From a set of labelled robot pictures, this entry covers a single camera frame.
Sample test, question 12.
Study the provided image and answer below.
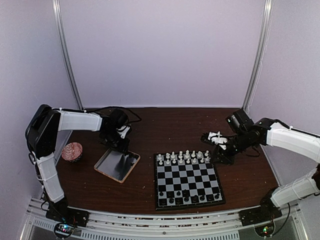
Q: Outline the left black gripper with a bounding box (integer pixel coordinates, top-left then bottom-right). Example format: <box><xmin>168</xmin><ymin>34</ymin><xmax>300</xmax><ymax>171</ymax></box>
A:
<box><xmin>101</xmin><ymin>129</ymin><xmax>130</xmax><ymax>154</ymax></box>

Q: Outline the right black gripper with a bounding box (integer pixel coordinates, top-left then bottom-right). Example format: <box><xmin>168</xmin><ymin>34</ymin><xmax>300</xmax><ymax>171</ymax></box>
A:
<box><xmin>209</xmin><ymin>130</ymin><xmax>251</xmax><ymax>165</ymax></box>

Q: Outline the black grey chessboard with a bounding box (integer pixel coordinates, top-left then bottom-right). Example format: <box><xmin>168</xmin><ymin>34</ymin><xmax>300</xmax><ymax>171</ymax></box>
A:
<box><xmin>153</xmin><ymin>150</ymin><xmax>226</xmax><ymax>211</ymax></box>

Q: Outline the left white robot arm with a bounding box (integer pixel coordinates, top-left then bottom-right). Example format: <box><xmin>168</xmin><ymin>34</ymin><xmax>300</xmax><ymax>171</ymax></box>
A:
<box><xmin>25</xmin><ymin>104</ymin><xmax>132</xmax><ymax>222</ymax></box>

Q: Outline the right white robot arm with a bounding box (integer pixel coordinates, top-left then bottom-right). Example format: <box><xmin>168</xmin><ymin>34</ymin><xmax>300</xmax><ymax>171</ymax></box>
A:
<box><xmin>203</xmin><ymin>109</ymin><xmax>320</xmax><ymax>221</ymax></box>

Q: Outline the wooden rimmed black tray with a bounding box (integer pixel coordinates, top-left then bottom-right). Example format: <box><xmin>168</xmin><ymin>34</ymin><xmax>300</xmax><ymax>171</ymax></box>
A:
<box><xmin>94</xmin><ymin>149</ymin><xmax>141</xmax><ymax>184</ymax></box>

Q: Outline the red patterned bowl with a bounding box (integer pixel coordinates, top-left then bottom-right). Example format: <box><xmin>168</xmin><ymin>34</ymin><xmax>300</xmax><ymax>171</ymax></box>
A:
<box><xmin>61</xmin><ymin>142</ymin><xmax>83</xmax><ymax>163</ymax></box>

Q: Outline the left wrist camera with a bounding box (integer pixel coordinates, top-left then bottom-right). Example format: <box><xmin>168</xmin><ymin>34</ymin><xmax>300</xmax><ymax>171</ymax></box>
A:
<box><xmin>116</xmin><ymin>125</ymin><xmax>132</xmax><ymax>139</ymax></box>

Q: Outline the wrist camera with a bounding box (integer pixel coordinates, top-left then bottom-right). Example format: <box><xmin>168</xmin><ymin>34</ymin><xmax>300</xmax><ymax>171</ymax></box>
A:
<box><xmin>116</xmin><ymin>125</ymin><xmax>132</xmax><ymax>139</ymax></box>
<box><xmin>200</xmin><ymin>131</ymin><xmax>228</xmax><ymax>149</ymax></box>

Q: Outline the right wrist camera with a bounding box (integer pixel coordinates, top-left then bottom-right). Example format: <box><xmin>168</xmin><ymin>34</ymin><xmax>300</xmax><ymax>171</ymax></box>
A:
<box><xmin>200</xmin><ymin>131</ymin><xmax>228</xmax><ymax>149</ymax></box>

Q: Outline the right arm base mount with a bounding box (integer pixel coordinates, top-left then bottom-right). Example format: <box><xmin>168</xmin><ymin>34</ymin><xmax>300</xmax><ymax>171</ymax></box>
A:
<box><xmin>239</xmin><ymin>206</ymin><xmax>282</xmax><ymax>239</ymax></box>

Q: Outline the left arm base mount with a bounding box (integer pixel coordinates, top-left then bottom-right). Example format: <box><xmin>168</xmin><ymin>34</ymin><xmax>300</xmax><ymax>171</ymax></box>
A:
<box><xmin>45</xmin><ymin>208</ymin><xmax>90</xmax><ymax>240</ymax></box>

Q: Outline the aluminium front rail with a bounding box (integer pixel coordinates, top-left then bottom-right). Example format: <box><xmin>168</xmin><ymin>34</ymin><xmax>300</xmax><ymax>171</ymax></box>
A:
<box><xmin>18</xmin><ymin>198</ymin><xmax>311</xmax><ymax>240</ymax></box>

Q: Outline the left aluminium frame post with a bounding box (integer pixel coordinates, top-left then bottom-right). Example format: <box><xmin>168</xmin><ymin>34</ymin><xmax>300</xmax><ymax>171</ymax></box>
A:
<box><xmin>52</xmin><ymin>0</ymin><xmax>84</xmax><ymax>110</ymax></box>

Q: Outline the aluminium frame post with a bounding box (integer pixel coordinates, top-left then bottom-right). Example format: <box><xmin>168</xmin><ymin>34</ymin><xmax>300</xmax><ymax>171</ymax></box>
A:
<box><xmin>242</xmin><ymin>0</ymin><xmax>274</xmax><ymax>114</ymax></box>
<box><xmin>52</xmin><ymin>0</ymin><xmax>84</xmax><ymax>110</ymax></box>

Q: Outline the right aluminium frame post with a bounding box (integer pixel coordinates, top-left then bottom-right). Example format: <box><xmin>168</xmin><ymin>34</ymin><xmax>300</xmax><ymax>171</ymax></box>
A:
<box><xmin>242</xmin><ymin>0</ymin><xmax>274</xmax><ymax>114</ymax></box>

